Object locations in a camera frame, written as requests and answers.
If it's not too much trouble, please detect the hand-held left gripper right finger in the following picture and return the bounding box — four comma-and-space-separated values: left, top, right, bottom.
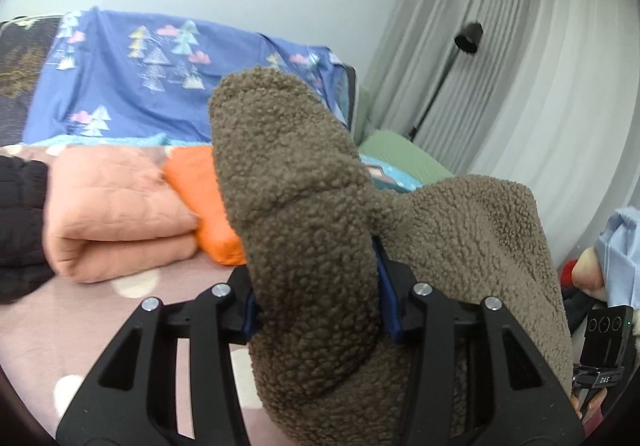
370, 236, 586, 446

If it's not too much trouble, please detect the pink spotted bed sheet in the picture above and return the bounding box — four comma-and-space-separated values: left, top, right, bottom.
0, 143, 281, 442

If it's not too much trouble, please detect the black jacket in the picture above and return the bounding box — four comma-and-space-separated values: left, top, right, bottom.
0, 155, 55, 304

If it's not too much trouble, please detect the dark patterned cloth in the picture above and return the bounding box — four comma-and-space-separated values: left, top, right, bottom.
0, 16, 63, 147

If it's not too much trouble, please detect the person's right hand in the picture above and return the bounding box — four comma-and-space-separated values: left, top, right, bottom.
575, 388, 608, 427

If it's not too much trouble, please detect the blue tree print sheet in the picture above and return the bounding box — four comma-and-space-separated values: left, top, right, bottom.
22, 6, 358, 147

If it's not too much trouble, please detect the green pillow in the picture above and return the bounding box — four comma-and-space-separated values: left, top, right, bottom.
357, 128, 456, 187

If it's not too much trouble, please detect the folded peach quilt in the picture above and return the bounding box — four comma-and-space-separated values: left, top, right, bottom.
42, 145, 201, 283

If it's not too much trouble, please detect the orange cloth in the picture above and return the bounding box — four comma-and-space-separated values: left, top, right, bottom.
162, 146, 248, 267

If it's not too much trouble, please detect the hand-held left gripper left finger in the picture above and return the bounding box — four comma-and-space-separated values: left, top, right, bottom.
56, 266, 261, 446

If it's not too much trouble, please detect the black floor lamp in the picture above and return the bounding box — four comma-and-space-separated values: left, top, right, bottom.
407, 21, 485, 142

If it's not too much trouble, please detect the grey curtain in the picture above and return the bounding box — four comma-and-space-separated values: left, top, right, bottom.
360, 0, 640, 257

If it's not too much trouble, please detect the brown fleece garment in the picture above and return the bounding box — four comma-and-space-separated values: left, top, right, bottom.
206, 66, 573, 442

